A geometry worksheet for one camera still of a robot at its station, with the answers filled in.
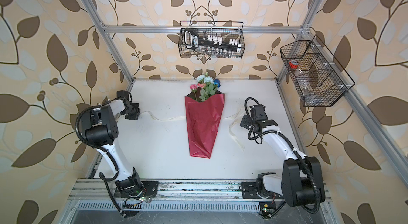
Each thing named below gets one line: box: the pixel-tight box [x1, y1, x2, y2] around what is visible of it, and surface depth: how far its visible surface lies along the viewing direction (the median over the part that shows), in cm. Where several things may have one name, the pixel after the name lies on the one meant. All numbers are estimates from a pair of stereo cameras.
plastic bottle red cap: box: [289, 59, 320, 93], surface depth 80 cm
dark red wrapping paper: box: [184, 87, 226, 159], surface depth 96 cm
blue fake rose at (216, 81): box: [213, 78, 221, 89], surface depth 115 cm
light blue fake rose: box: [196, 71, 218, 102], surface depth 113 cm
